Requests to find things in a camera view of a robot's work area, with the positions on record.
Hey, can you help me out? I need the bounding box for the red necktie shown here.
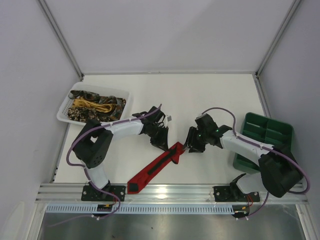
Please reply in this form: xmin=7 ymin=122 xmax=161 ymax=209
xmin=127 ymin=142 xmax=185 ymax=195

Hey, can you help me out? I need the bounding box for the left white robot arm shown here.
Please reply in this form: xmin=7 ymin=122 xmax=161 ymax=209
xmin=70 ymin=106 xmax=169 ymax=196

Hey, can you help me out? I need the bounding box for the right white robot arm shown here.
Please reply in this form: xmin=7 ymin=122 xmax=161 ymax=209
xmin=183 ymin=113 xmax=304 ymax=198

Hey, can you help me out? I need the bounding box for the dark multicolour patterned tie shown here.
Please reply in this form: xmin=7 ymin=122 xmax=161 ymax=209
xmin=68 ymin=90 xmax=127 ymax=121

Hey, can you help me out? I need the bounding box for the brown floral tie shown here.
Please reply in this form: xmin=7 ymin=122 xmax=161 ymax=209
xmin=67 ymin=106 xmax=117 ymax=123

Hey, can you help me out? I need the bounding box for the green divided organizer tray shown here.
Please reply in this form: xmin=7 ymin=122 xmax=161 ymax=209
xmin=233 ymin=112 xmax=294 ymax=174

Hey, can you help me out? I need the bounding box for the yellow patterned tie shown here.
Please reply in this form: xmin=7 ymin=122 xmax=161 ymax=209
xmin=72 ymin=98 xmax=117 ymax=113

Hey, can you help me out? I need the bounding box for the white plastic basket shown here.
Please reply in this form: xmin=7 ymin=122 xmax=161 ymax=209
xmin=56 ymin=82 xmax=133 ymax=126

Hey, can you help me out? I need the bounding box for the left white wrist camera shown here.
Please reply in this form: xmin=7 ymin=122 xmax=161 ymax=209
xmin=165 ymin=115 xmax=172 ymax=122

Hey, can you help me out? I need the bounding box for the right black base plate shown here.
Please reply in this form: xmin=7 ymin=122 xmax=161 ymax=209
xmin=213 ymin=185 xmax=261 ymax=203

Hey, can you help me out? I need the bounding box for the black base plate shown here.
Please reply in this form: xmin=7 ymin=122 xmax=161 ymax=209
xmin=213 ymin=185 xmax=261 ymax=203
xmin=81 ymin=184 xmax=126 ymax=202

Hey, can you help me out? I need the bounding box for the white slotted cable duct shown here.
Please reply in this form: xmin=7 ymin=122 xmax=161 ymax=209
xmin=45 ymin=203 xmax=235 ymax=215

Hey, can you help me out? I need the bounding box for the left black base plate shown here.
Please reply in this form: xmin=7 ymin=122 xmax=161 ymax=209
xmin=81 ymin=184 xmax=126 ymax=202

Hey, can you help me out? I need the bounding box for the aluminium mounting rail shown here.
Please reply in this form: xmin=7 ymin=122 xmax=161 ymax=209
xmin=34 ymin=182 xmax=310 ymax=205

